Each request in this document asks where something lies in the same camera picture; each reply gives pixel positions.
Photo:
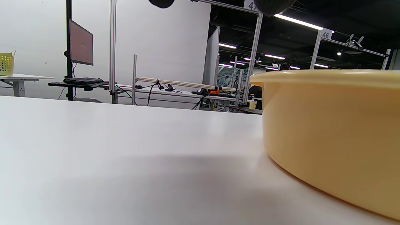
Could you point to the person's left hand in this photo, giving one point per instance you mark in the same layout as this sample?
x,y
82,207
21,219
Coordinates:
x,y
272,6

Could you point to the yellow plastic basin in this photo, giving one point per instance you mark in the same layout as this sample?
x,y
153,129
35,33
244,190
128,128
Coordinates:
x,y
328,131

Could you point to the ceiling light strip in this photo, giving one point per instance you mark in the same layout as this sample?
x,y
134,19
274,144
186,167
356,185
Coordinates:
x,y
297,22

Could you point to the white partition panel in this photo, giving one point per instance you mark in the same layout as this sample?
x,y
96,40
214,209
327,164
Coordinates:
x,y
212,56

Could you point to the yellow paper cup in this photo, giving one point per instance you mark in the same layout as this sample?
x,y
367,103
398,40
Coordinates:
x,y
252,105

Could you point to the orange tool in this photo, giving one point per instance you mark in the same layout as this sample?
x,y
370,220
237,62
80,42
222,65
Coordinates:
x,y
215,92

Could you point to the dark brown side table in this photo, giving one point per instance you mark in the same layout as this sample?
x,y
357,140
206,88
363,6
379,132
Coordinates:
x,y
243,109

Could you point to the long white desk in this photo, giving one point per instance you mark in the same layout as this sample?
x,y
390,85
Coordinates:
x,y
175,94

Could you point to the computer monitor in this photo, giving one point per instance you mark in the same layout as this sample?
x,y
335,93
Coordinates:
x,y
81,43

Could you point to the black computer cart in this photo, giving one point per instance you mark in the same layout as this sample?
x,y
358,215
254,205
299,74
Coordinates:
x,y
93,85

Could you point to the black keyboard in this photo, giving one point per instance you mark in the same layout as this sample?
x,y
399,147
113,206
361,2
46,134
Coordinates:
x,y
82,81

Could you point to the black monitor pole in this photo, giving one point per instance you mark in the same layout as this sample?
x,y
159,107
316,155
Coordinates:
x,y
69,37

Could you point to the yellow plastic basket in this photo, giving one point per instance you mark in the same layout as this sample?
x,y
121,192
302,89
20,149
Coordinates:
x,y
6,64

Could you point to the aluminium profile frame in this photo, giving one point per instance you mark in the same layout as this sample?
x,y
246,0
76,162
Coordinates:
x,y
315,53
112,47

